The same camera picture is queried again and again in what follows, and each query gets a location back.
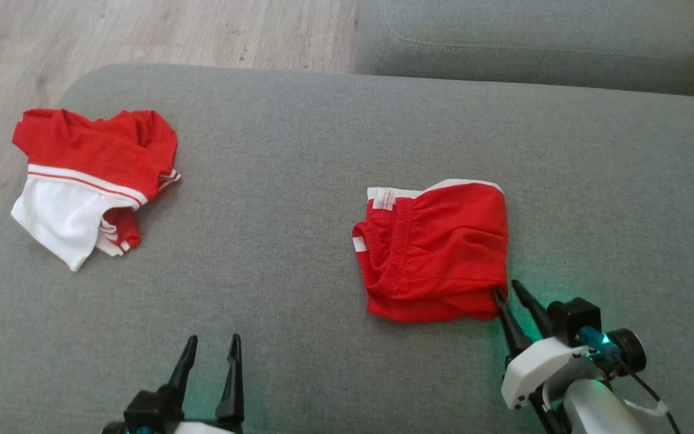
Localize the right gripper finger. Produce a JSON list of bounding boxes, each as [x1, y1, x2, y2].
[[492, 288, 531, 357], [511, 280, 555, 339]]

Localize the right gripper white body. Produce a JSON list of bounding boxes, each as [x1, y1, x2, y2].
[[501, 336, 589, 411]]

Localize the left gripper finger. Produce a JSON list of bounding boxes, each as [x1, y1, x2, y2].
[[216, 333, 245, 422], [166, 335, 198, 393]]

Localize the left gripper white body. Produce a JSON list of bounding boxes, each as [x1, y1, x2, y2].
[[172, 420, 244, 434]]

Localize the red Bulls basketball shorts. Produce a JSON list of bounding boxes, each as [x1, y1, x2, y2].
[[352, 179, 510, 323]]

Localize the red white-sleeved Bulls jersey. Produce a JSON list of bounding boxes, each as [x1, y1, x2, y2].
[[11, 108, 181, 272]]

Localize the grey sofa seat cushion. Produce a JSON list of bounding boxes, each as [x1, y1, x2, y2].
[[0, 63, 694, 434]]

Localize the grey sofa back cushion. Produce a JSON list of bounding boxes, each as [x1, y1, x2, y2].
[[353, 0, 694, 97]]

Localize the blue cable connector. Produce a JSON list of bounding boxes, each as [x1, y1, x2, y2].
[[579, 327, 620, 363]]

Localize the white cable strap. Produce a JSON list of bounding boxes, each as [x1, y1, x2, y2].
[[624, 398, 669, 418]]

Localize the thin black cable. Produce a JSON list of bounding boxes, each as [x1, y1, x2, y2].
[[624, 368, 683, 434]]

